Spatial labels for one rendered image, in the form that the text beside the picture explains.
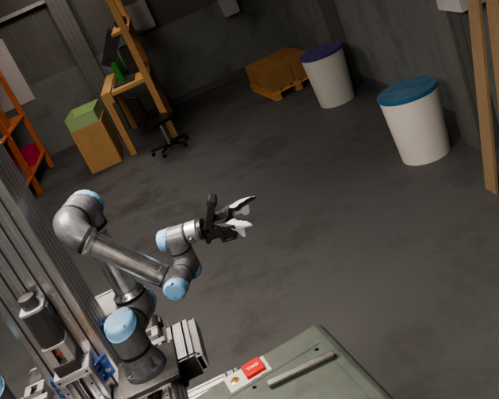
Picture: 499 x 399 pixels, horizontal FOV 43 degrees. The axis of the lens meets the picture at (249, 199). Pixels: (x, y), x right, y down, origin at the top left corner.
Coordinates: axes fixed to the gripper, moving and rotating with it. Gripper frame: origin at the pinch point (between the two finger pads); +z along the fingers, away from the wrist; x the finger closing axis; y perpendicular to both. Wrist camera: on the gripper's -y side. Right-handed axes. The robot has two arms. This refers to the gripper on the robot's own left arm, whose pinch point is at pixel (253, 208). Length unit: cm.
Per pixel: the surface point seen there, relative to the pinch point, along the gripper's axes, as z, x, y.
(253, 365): -7.9, 40.4, 26.1
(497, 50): 114, -235, 88
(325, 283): -35, -165, 182
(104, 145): -371, -601, 210
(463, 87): 95, -305, 143
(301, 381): 7, 50, 26
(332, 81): -26, -529, 200
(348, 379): 21, 53, 26
